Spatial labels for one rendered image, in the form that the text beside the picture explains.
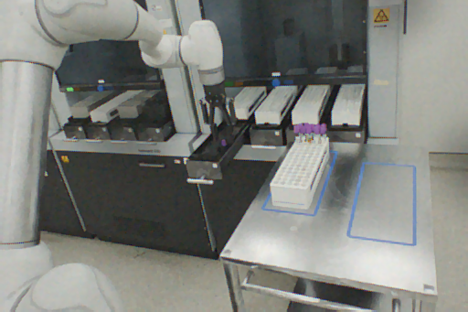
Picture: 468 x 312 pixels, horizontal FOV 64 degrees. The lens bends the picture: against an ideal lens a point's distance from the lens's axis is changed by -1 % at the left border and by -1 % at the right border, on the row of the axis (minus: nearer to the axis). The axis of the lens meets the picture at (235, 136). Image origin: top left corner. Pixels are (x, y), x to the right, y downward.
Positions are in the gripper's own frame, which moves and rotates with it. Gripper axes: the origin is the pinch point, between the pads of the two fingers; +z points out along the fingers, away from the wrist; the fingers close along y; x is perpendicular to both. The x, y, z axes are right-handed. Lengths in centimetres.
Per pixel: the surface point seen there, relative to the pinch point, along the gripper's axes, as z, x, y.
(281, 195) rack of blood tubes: -1.0, 37.0, -32.4
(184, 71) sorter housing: -18.1, -22.7, 24.2
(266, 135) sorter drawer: 6.9, -12.8, -12.6
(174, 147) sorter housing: 13.9, -12.8, 31.9
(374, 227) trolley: 3, 42, -56
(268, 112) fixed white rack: -1.5, -17.2, -13.1
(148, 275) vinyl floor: 85, 1, 58
